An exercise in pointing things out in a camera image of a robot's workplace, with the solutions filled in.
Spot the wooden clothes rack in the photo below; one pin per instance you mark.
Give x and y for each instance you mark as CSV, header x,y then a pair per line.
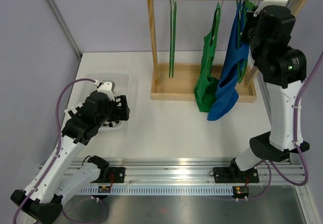
x,y
181,88

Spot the empty green hanger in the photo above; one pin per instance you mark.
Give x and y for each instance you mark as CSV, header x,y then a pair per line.
x,y
174,34
171,40

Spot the green hanger of striped top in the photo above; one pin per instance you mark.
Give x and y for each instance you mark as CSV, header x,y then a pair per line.
x,y
248,6

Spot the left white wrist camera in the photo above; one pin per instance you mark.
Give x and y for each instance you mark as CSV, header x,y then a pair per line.
x,y
106,88

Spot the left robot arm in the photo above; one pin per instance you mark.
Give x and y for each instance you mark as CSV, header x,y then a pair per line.
x,y
44,198

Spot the blue tank top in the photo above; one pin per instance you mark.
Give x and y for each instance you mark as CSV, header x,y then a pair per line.
x,y
226,93

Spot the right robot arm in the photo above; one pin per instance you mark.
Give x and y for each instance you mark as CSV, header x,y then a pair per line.
x,y
268,34

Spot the empty green hanger front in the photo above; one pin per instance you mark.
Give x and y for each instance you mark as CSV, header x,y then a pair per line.
x,y
174,34

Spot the white slotted cable duct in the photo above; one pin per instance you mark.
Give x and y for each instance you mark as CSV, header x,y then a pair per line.
x,y
158,190

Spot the striped black white tank top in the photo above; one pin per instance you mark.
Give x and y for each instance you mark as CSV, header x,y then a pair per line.
x,y
107,126

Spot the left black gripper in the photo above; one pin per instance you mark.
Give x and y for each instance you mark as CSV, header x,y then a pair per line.
x,y
119,114

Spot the empty green hanger back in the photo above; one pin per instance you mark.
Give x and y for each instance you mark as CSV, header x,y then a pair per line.
x,y
171,40

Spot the green hanger of blue top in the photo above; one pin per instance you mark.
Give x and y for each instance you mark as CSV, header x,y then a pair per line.
x,y
242,61

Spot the green tank top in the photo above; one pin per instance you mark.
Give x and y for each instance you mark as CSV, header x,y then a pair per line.
x,y
206,86

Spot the white plastic basket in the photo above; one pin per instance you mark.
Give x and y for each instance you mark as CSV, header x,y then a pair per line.
x,y
83,89

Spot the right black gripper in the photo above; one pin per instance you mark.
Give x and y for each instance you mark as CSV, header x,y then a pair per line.
x,y
252,18

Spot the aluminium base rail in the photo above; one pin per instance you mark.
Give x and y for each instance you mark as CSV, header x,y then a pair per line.
x,y
197,171

